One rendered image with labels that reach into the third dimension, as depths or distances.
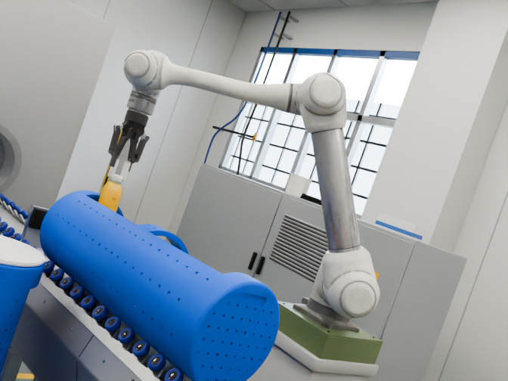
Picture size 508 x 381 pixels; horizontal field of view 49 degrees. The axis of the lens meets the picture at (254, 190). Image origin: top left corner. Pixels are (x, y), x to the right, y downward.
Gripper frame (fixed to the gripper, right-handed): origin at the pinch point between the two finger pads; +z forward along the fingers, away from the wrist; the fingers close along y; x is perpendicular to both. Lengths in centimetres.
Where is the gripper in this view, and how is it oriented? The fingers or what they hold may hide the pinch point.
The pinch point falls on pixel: (119, 169)
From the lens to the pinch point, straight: 193.9
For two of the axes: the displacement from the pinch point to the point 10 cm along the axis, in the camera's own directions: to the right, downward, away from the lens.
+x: 6.6, 2.3, -7.2
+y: -6.8, -2.3, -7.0
